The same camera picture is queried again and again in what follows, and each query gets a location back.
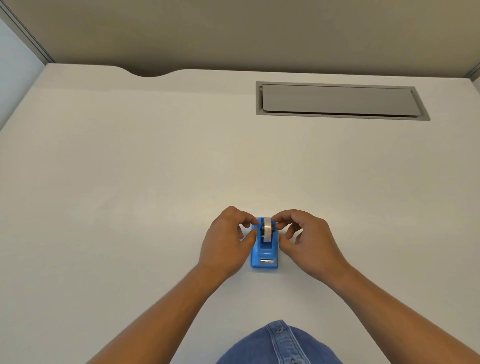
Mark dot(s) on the person's left hand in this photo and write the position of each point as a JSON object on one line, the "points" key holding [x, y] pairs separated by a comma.
{"points": [[221, 243]]}

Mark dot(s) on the person's right forearm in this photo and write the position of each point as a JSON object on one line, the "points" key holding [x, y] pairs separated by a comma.
{"points": [[397, 322]]}

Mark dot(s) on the person's right hand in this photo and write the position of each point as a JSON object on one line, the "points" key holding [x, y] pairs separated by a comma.
{"points": [[315, 243]]}

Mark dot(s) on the person's left forearm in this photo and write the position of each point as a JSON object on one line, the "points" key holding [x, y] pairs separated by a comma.
{"points": [[157, 322]]}

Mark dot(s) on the person's left thumb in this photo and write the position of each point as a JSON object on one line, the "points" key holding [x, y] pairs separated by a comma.
{"points": [[250, 240]]}

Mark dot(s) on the clear tape roll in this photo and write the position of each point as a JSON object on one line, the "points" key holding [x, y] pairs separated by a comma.
{"points": [[267, 230]]}

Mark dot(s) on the blue tape dispenser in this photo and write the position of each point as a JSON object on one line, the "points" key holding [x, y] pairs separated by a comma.
{"points": [[265, 258]]}

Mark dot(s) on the person's right thumb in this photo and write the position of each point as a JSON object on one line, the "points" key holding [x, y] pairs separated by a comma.
{"points": [[289, 249]]}

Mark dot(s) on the blue denim shirt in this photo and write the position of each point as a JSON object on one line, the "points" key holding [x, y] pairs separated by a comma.
{"points": [[279, 347]]}

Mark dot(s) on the grey aluminium partition frame strip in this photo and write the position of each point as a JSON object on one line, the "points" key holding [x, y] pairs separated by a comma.
{"points": [[28, 34], [473, 71]]}

